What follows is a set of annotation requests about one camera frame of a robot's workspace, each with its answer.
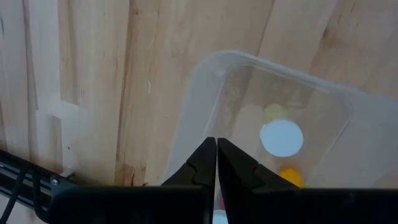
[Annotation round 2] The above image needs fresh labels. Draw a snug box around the black aluminium table frame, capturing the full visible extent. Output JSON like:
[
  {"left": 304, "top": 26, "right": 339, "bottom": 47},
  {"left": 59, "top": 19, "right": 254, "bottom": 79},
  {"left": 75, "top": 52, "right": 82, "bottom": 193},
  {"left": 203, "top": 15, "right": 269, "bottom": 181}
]
[{"left": 0, "top": 148, "right": 79, "bottom": 224}]

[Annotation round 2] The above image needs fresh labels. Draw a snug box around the clear plastic bin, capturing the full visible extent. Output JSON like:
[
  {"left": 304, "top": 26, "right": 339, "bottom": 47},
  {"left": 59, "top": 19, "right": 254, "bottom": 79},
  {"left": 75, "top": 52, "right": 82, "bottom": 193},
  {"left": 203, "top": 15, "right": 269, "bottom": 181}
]
[{"left": 162, "top": 49, "right": 398, "bottom": 224}]

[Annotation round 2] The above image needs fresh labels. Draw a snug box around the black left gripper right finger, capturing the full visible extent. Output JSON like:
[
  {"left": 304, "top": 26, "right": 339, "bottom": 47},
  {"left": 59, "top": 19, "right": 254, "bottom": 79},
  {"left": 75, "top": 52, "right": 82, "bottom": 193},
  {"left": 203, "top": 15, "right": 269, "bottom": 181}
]
[{"left": 217, "top": 137, "right": 398, "bottom": 224}]

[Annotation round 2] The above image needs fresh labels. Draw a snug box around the orange pill bottle white cap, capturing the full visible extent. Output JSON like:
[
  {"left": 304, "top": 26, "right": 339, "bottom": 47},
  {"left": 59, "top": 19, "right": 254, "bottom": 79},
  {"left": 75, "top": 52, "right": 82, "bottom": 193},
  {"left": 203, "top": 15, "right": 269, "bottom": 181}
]
[{"left": 277, "top": 166, "right": 307, "bottom": 189}]

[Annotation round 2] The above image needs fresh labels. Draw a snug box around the black frame cable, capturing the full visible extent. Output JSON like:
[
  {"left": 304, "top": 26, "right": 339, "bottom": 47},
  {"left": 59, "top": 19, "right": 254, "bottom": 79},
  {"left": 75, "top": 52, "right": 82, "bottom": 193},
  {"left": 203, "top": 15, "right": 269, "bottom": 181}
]
[
  {"left": 30, "top": 167, "right": 51, "bottom": 223},
  {"left": 0, "top": 164, "right": 29, "bottom": 224}
]

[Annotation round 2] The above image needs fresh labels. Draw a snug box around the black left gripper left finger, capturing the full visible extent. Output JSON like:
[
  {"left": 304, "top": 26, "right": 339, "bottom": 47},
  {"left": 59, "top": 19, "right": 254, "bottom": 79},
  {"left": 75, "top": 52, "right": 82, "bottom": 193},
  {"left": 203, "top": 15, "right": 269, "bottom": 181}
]
[{"left": 49, "top": 136, "right": 218, "bottom": 224}]

